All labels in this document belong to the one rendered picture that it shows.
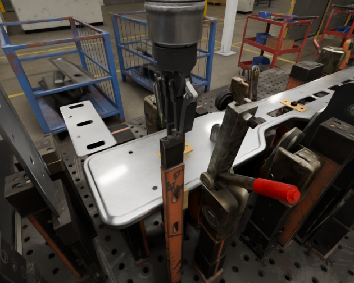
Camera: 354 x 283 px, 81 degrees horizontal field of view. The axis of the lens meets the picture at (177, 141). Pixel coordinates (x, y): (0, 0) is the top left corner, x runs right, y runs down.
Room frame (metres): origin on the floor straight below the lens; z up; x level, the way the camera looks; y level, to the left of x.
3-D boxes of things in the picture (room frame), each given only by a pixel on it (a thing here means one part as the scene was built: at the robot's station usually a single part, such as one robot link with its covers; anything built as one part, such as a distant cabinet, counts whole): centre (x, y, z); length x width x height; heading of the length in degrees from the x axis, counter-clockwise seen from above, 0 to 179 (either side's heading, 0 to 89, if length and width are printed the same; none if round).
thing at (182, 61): (0.37, 0.00, 1.21); 0.08 x 0.07 x 0.09; 32
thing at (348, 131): (0.32, -0.32, 0.91); 0.07 x 0.05 x 0.42; 32
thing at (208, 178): (0.24, -0.05, 1.06); 0.03 x 0.01 x 0.03; 32
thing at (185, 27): (0.37, 0.00, 1.28); 0.09 x 0.09 x 0.06
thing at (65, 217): (0.24, 0.23, 0.85); 0.12 x 0.03 x 0.30; 32
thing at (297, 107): (0.62, -0.39, 1.01); 0.08 x 0.04 x 0.01; 32
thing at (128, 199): (0.64, -0.40, 1.00); 1.38 x 0.22 x 0.02; 122
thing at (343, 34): (4.04, -3.00, 0.49); 0.81 x 0.46 x 0.97; 115
